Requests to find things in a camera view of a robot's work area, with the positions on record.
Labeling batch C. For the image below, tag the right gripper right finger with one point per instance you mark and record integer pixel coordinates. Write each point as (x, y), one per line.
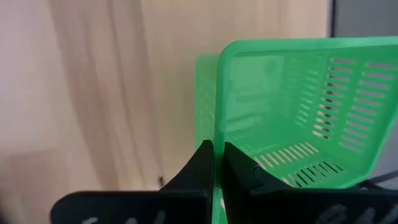
(264, 205)

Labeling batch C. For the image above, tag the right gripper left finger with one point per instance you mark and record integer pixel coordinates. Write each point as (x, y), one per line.
(186, 202)

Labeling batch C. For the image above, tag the green plastic slotted basket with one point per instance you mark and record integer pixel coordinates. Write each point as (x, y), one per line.
(267, 102)

